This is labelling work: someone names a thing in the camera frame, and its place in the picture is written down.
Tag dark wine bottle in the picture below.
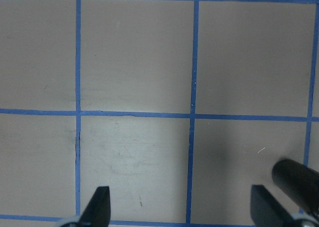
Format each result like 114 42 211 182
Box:
272 159 319 218

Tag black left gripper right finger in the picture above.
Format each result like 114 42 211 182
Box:
250 185 294 227

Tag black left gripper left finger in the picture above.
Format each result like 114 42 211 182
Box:
79 186 111 227

